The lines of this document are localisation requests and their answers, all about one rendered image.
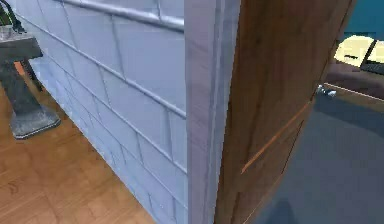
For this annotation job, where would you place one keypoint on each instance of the brown wooden room door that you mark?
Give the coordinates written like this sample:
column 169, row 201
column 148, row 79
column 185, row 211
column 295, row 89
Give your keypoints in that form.
column 266, row 100

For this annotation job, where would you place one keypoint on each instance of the green house plant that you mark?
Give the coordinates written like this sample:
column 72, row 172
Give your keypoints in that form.
column 8, row 16

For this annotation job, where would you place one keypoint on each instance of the silver wall rail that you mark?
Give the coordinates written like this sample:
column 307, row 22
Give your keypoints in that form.
column 133, row 14

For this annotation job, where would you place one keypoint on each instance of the grey stone pedestal table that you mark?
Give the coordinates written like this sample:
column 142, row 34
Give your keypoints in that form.
column 23, row 100

